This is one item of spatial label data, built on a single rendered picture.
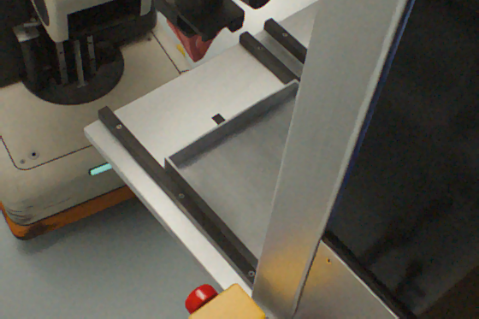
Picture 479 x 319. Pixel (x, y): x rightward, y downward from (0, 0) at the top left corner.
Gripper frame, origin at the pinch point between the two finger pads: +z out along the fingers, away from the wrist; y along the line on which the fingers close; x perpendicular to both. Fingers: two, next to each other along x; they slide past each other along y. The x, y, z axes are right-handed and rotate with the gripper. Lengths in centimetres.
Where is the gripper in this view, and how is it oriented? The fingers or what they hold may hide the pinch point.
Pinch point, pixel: (197, 55)
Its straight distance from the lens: 94.9
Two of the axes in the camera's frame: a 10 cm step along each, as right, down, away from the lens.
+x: 7.7, -4.9, 4.1
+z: -0.6, 5.9, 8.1
